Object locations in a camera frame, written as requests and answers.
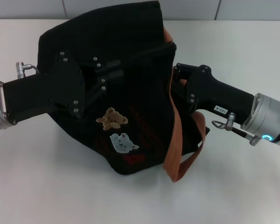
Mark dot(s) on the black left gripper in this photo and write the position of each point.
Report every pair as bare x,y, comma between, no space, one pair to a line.
49,93

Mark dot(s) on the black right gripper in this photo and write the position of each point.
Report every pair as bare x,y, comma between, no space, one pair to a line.
212,93

